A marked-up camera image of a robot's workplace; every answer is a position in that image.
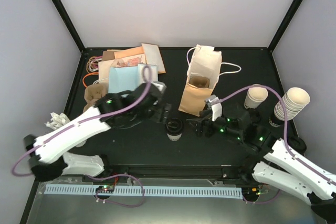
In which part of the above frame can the black plastic cup lid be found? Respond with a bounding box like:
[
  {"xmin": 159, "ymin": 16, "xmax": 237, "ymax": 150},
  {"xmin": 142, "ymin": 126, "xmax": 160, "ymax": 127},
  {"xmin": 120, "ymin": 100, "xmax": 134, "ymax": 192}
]
[{"xmin": 165, "ymin": 118, "xmax": 184, "ymax": 135}]

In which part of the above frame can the single white paper cup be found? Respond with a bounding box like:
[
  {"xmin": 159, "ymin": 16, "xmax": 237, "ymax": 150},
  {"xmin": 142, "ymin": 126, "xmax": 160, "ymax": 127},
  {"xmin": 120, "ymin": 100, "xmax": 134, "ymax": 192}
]
[{"xmin": 167, "ymin": 133, "xmax": 182, "ymax": 141}]

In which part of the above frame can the brown paper takeout bag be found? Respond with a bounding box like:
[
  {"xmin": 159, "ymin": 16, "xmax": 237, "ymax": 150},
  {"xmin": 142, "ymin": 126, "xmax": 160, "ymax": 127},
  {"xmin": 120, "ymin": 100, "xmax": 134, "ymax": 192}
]
[{"xmin": 178, "ymin": 44, "xmax": 242, "ymax": 117}]

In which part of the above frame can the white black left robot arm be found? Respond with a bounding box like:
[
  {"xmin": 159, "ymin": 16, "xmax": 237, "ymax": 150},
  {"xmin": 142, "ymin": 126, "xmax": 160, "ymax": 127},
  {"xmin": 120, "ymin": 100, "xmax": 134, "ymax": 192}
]
[{"xmin": 24, "ymin": 81, "xmax": 171, "ymax": 182}]

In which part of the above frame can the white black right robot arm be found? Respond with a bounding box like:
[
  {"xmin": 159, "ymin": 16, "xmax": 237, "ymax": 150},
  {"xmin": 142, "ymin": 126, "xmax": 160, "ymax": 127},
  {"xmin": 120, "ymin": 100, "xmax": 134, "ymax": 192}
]
[{"xmin": 187, "ymin": 104, "xmax": 335, "ymax": 222}]

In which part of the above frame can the short white cup stack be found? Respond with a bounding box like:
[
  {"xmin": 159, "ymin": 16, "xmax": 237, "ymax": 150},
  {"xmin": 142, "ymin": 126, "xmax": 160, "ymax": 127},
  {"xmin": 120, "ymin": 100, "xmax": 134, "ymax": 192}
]
[{"xmin": 244, "ymin": 87, "xmax": 268, "ymax": 109}]

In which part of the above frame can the brown white flat paper bag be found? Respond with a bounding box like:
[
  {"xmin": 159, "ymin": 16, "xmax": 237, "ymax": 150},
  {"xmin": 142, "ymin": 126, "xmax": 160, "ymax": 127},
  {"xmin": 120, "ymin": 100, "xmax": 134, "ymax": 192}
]
[{"xmin": 141, "ymin": 43, "xmax": 166, "ymax": 74}]

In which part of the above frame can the stack of black lids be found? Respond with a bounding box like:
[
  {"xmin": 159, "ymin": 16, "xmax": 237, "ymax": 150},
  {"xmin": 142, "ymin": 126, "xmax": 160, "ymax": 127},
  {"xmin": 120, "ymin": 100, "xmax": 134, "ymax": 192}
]
[{"xmin": 249, "ymin": 109, "xmax": 307, "ymax": 154}]

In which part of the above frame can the tall white cup stack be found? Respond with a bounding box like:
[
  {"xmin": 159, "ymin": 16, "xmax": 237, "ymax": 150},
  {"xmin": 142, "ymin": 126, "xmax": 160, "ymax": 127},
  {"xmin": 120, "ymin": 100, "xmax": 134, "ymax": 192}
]
[{"xmin": 269, "ymin": 87, "xmax": 310, "ymax": 127}]

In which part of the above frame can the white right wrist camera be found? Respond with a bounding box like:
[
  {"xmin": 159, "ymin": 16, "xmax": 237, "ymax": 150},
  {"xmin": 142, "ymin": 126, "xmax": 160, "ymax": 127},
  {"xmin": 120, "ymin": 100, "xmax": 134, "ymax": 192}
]
[{"xmin": 205, "ymin": 94, "xmax": 223, "ymax": 122}]

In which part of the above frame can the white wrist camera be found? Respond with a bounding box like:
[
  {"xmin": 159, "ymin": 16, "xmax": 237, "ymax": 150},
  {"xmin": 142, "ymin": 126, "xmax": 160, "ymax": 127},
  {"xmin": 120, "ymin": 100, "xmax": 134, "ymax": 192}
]
[
  {"xmin": 205, "ymin": 94, "xmax": 223, "ymax": 122},
  {"xmin": 152, "ymin": 81, "xmax": 166, "ymax": 94}
]

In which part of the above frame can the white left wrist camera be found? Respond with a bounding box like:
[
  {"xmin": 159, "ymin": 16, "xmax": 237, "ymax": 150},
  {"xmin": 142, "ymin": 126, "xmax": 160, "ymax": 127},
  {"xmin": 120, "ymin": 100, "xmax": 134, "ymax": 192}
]
[{"xmin": 152, "ymin": 81, "xmax": 166, "ymax": 94}]

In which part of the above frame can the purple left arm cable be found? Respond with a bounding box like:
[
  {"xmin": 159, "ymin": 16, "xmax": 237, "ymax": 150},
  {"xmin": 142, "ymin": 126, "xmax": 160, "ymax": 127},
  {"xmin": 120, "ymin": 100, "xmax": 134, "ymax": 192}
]
[{"xmin": 10, "ymin": 64, "xmax": 155, "ymax": 207}]

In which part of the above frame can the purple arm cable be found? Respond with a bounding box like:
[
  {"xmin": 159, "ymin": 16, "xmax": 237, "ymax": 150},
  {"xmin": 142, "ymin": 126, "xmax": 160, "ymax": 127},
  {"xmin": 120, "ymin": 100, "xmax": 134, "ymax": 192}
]
[
  {"xmin": 10, "ymin": 64, "xmax": 155, "ymax": 207},
  {"xmin": 208, "ymin": 84, "xmax": 336, "ymax": 205}
]

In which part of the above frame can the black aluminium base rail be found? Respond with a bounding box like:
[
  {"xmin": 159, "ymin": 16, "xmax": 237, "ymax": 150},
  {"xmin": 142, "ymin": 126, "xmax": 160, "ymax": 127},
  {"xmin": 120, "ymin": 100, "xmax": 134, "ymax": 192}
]
[{"xmin": 99, "ymin": 163, "xmax": 302, "ymax": 183}]

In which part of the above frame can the light blue cable duct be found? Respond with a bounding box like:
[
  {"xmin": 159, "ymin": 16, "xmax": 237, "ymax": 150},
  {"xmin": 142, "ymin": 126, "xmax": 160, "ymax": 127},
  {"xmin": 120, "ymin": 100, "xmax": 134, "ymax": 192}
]
[{"xmin": 44, "ymin": 184, "xmax": 243, "ymax": 199}]

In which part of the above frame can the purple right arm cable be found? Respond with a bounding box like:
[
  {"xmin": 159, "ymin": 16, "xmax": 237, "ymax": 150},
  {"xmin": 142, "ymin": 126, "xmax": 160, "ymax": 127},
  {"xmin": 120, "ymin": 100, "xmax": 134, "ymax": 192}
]
[{"xmin": 208, "ymin": 84, "xmax": 336, "ymax": 205}]

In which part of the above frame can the bundle of bag handles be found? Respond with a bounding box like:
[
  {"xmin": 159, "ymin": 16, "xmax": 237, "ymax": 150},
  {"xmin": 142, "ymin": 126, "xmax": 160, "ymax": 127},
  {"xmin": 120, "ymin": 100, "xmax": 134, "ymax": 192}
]
[{"xmin": 82, "ymin": 56, "xmax": 102, "ymax": 88}]

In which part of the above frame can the black enclosure frame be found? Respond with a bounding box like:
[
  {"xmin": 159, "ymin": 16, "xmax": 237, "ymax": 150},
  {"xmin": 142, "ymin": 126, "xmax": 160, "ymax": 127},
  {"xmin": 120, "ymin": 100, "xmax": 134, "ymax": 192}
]
[{"xmin": 20, "ymin": 0, "xmax": 303, "ymax": 223}]

